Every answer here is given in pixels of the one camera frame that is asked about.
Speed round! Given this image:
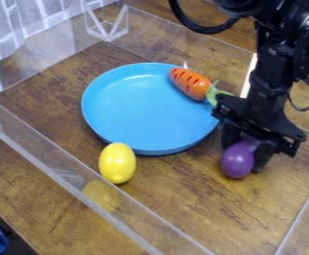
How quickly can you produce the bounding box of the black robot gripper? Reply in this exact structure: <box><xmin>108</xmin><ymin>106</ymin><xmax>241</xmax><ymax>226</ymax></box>
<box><xmin>211</xmin><ymin>71</ymin><xmax>306</xmax><ymax>172</ymax></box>

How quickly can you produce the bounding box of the purple toy eggplant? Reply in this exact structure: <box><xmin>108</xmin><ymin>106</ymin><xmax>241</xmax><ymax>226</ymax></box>
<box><xmin>221</xmin><ymin>136</ymin><xmax>258</xmax><ymax>178</ymax></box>

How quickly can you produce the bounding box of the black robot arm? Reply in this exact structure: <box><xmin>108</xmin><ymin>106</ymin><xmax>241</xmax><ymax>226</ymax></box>
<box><xmin>213</xmin><ymin>0</ymin><xmax>309</xmax><ymax>170</ymax></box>

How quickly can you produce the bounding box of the blue round plastic tray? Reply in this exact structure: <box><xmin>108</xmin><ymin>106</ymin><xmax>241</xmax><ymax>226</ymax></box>
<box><xmin>82</xmin><ymin>63</ymin><xmax>218</xmax><ymax>155</ymax></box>

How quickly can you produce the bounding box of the orange toy carrot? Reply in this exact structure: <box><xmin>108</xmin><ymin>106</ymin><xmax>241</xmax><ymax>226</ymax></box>
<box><xmin>169</xmin><ymin>67</ymin><xmax>230</xmax><ymax>106</ymax></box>

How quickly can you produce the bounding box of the yellow toy lemon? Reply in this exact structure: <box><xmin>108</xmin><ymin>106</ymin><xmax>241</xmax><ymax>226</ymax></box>
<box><xmin>99</xmin><ymin>142</ymin><xmax>137</xmax><ymax>184</ymax></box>

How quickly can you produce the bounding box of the white checkered curtain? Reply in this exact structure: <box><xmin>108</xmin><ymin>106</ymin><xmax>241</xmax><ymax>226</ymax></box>
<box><xmin>0</xmin><ymin>0</ymin><xmax>119</xmax><ymax>66</ymax></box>

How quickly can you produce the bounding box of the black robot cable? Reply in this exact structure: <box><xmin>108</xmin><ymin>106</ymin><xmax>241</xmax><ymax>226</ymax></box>
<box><xmin>166</xmin><ymin>0</ymin><xmax>242</xmax><ymax>36</ymax></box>

